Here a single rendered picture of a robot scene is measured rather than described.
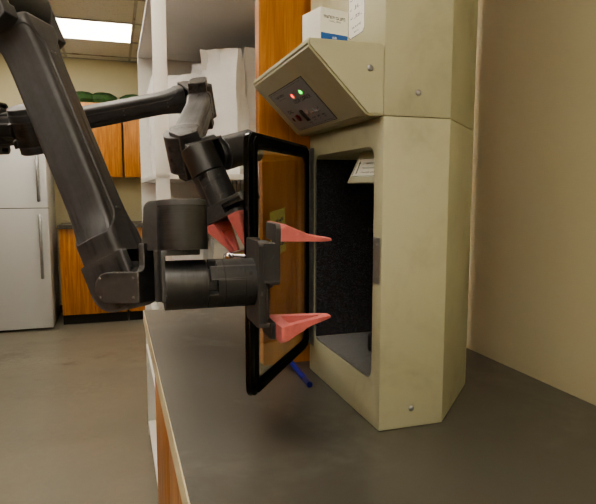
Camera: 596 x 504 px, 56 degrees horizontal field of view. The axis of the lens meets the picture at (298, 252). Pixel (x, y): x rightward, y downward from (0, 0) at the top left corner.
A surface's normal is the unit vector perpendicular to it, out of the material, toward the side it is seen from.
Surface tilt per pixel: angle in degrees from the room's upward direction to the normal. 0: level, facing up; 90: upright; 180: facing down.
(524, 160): 90
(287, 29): 90
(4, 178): 90
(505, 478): 0
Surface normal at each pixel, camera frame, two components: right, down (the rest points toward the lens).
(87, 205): -0.23, -0.07
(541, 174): -0.95, 0.04
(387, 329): 0.31, 0.11
